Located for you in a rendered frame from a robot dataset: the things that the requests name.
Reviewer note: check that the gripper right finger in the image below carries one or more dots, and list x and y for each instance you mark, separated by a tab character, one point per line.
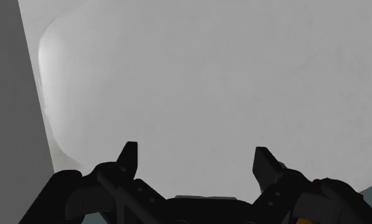
297	198

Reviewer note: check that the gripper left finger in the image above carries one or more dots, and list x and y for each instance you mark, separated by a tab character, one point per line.
111	192

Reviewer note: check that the white rounded fixture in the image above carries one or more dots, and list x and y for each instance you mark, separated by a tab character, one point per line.
204	93

